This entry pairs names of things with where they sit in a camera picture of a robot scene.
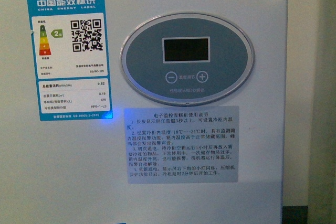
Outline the grey instruction sticker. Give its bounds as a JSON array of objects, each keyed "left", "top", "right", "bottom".
[{"left": 124, "top": 106, "right": 239, "bottom": 184}]

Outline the blue China energy label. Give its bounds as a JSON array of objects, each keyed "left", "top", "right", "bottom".
[{"left": 27, "top": 0, "right": 113, "bottom": 121}]

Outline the grey oval temperature control panel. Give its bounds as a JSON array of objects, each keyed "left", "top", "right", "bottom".
[{"left": 121, "top": 13, "right": 255, "bottom": 106}]

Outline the white chest freezer blue rim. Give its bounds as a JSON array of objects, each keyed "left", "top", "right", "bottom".
[{"left": 1, "top": 0, "right": 288, "bottom": 223}]

